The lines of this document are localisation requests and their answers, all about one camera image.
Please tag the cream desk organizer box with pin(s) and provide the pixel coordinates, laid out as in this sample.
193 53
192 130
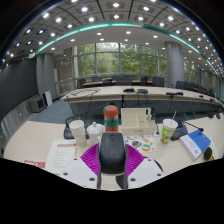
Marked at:
136 126

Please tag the black gooseneck desk microphone unit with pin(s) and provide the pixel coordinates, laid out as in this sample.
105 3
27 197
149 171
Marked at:
180 131
67 132

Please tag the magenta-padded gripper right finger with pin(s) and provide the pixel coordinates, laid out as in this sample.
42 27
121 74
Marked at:
145 171

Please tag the white lidded mug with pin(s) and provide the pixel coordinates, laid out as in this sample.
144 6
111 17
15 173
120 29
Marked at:
94 131

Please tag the long beige conference table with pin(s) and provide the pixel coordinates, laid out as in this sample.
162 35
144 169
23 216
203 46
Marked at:
110 93

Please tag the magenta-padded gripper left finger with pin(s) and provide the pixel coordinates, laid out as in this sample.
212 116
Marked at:
78 171

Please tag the black computer mouse silver edge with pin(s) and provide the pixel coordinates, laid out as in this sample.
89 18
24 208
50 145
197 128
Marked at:
112 151

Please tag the black handheld microphone yellow band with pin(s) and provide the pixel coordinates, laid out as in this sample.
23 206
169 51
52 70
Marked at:
208 154

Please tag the red bottle green band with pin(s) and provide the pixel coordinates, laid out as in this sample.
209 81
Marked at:
111 118

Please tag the stack of white paper cups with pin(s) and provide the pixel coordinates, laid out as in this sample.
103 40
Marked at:
78 133

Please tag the green white paper cup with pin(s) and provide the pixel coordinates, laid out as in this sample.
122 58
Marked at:
167 131

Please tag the group of ceiling lights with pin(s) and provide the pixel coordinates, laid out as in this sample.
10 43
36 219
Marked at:
113 15

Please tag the group of dark office chairs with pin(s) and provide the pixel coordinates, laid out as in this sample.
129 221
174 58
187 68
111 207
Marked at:
156 81

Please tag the white printed booklet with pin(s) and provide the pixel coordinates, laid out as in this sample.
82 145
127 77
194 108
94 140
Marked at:
60 156

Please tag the colourful sticker sheet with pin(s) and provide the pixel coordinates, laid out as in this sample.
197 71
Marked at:
141 143

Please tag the blue white book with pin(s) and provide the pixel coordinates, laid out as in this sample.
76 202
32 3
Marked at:
195 143

